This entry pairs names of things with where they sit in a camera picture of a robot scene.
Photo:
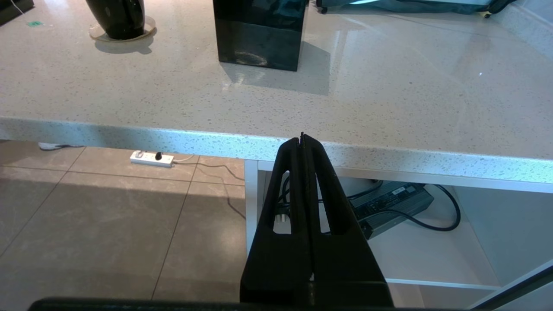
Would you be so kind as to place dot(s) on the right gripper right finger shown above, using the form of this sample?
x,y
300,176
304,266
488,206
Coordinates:
x,y
345,268

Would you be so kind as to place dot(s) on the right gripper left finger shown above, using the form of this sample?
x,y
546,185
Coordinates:
x,y
268,268

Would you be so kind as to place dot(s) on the grey power adapter brick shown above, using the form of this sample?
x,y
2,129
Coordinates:
x,y
389,203

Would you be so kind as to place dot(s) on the white counter cabinet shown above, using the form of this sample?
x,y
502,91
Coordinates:
x,y
432,259

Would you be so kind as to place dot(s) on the white power strip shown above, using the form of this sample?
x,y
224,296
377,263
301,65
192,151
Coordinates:
x,y
149,158

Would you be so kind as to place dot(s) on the black tissue box white lid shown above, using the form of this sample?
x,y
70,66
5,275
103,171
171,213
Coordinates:
x,y
259,39

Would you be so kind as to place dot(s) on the clear round coaster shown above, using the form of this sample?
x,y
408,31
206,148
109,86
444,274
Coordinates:
x,y
148,28

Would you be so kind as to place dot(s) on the black ceramic mug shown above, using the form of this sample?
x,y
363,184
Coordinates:
x,y
116,19

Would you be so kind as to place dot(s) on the small green sticker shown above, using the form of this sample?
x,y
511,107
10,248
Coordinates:
x,y
35,23

